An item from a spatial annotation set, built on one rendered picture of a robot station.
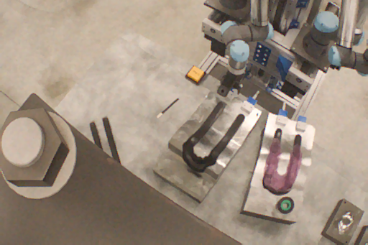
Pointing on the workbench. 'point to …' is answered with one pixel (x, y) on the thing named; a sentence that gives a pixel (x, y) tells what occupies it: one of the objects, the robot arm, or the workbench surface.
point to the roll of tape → (286, 204)
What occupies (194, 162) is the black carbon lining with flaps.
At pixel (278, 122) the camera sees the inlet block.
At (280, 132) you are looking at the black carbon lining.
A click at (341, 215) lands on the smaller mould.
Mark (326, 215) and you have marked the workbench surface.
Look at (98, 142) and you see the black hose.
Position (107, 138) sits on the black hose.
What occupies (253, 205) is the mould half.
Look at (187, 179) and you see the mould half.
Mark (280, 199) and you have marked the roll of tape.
